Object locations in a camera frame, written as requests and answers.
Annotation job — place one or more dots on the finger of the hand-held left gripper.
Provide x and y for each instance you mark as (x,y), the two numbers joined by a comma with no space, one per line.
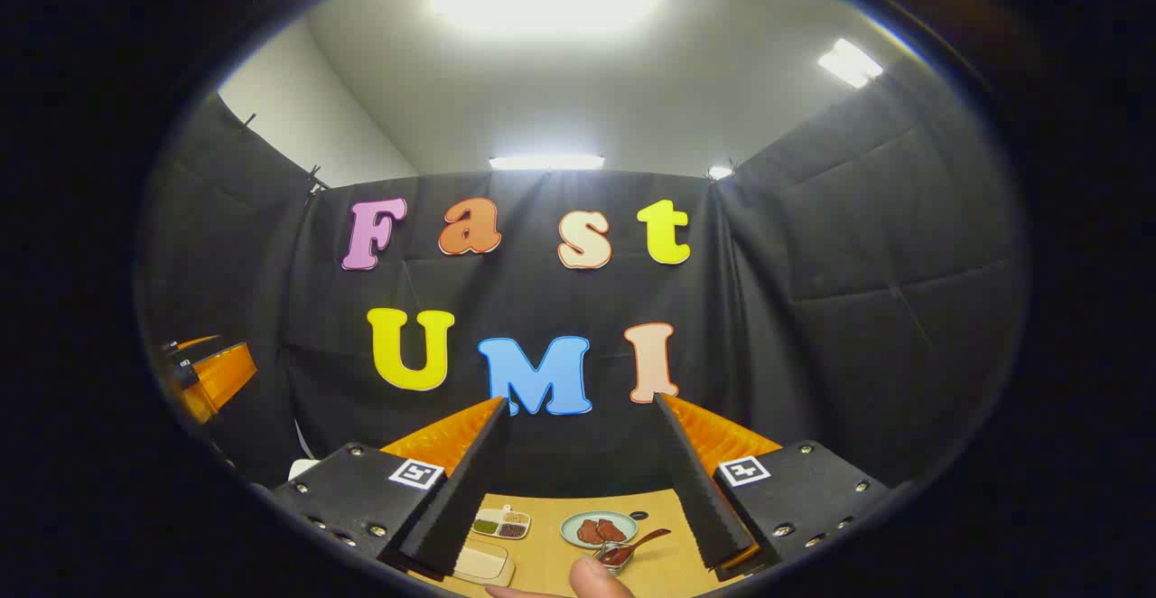
(221,377)
(194,342)

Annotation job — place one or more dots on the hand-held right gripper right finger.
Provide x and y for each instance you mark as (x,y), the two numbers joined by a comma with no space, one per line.
(700,490)

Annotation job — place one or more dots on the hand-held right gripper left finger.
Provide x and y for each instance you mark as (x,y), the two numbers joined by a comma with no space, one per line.
(456,499)

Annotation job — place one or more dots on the brown wooden spoon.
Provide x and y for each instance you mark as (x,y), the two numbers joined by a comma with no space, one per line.
(637,542)

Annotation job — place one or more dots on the green mung beans portion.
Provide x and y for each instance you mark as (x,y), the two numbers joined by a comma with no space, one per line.
(485,527)

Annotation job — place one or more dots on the white divided grain dish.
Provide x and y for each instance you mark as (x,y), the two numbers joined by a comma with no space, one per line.
(501,523)

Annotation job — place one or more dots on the yellow soybeans portion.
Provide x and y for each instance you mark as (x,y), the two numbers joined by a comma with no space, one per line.
(517,517)

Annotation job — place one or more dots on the red beans portion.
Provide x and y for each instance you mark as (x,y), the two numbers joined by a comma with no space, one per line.
(512,530)

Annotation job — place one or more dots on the clear glass tray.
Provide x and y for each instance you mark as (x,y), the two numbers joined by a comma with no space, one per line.
(483,562)

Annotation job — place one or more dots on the red sausage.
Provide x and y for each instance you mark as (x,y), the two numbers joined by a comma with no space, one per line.
(590,532)
(611,530)

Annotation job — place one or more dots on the pale green plate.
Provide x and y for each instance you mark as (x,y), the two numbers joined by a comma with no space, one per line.
(598,530)

